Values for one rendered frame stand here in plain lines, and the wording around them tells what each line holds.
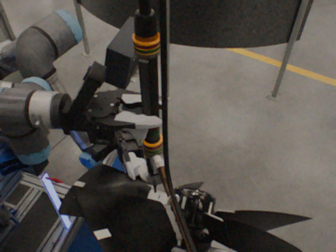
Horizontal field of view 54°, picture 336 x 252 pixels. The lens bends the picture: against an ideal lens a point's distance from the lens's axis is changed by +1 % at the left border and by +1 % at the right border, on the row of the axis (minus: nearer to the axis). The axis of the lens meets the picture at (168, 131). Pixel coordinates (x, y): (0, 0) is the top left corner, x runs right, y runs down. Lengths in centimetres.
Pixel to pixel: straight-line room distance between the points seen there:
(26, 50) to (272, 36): 201
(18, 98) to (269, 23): 216
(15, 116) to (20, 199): 159
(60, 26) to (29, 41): 11
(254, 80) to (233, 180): 120
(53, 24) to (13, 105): 45
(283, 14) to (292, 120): 88
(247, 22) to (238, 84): 80
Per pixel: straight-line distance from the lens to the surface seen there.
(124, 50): 135
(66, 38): 108
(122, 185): 96
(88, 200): 68
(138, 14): 50
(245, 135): 271
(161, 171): 66
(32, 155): 77
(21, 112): 67
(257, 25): 258
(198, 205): 84
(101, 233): 63
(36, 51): 102
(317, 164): 270
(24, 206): 219
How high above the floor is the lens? 199
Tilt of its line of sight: 48 degrees down
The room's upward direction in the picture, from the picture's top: straight up
